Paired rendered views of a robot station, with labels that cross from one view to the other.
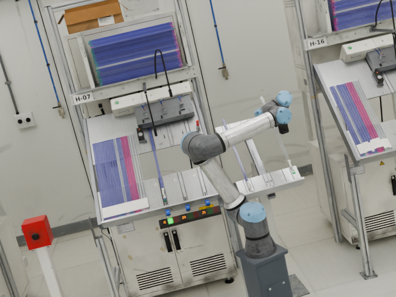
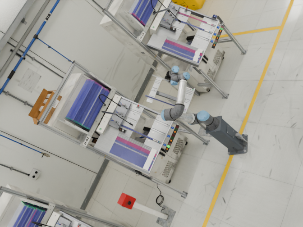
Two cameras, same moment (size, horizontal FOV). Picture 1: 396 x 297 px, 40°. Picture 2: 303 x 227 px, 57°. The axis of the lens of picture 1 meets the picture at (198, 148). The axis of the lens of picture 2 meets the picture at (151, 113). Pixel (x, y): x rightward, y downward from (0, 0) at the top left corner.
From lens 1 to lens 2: 1.32 m
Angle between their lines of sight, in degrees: 24
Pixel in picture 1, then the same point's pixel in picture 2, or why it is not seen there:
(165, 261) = (166, 160)
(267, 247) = (216, 120)
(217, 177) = (183, 117)
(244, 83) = (99, 72)
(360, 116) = (182, 48)
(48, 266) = (140, 206)
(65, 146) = (60, 165)
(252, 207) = (202, 114)
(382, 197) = (204, 67)
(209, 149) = (181, 111)
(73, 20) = not seen: hidden behind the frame
